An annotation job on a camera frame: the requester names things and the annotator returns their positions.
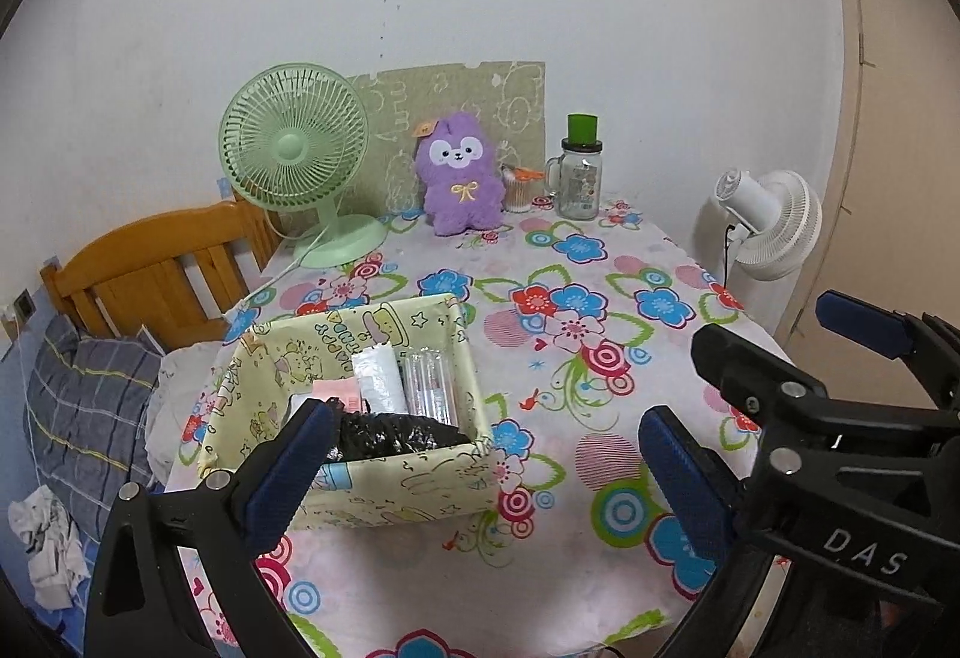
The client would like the yellow cartoon storage box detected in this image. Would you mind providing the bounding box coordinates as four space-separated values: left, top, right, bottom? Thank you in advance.
197 294 500 530

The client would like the black garbage bag roll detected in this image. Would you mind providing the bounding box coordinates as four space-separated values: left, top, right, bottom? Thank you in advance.
324 398 470 463

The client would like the pink tissue pack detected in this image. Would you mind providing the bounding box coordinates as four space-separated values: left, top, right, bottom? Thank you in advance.
311 377 368 414

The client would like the white plastic bag roll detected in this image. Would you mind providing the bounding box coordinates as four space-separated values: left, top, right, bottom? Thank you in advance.
352 343 409 414

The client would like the crumpled white cloth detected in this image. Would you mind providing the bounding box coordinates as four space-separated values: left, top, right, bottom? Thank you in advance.
8 486 89 611

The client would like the grey plaid pillow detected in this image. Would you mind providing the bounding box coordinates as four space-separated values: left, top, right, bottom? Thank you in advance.
23 314 161 539

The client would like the white standing fan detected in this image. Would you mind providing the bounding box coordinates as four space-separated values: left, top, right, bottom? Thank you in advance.
713 169 823 283

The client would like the floral tablecloth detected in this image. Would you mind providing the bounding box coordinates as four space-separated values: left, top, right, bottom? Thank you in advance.
171 202 766 656

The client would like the glass mason jar mug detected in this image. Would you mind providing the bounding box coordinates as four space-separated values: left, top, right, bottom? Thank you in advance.
545 138 602 221

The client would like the cotton swab container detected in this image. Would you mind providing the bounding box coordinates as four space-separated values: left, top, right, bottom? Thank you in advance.
501 164 545 213

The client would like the green cup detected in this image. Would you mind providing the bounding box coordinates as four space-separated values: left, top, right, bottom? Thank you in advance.
566 114 599 146

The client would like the purple plush toy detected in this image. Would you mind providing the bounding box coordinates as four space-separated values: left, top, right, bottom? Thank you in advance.
415 112 506 238

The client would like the green desk fan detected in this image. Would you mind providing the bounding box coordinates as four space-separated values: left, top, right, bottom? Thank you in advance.
218 64 386 268

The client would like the fan power cable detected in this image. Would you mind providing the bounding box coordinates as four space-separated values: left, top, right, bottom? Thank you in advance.
719 221 740 293

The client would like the beige cartoon wall board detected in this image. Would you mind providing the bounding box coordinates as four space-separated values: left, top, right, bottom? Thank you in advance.
340 60 547 216

